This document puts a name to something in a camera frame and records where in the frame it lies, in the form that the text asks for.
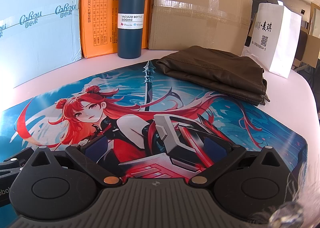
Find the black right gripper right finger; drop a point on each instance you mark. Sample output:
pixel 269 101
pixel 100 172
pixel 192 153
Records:
pixel 219 156

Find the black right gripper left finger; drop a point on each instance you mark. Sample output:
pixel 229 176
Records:
pixel 88 166

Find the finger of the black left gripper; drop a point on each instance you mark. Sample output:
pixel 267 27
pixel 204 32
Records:
pixel 9 169

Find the anime print desk mat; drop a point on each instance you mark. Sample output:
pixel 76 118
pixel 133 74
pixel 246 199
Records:
pixel 146 129

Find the folded dark brown garment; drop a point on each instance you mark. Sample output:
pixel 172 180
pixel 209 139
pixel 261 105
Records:
pixel 237 76

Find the orange cardboard box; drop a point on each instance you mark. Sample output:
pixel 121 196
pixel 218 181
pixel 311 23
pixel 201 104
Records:
pixel 98 27

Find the light blue Corou carton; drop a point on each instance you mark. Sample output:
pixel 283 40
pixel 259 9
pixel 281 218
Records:
pixel 37 36

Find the white paper shopping bag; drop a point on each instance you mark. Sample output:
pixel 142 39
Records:
pixel 274 41

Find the dark blue vacuum bottle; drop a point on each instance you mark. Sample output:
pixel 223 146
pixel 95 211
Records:
pixel 130 22

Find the brown cardboard box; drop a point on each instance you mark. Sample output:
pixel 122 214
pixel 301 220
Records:
pixel 216 24

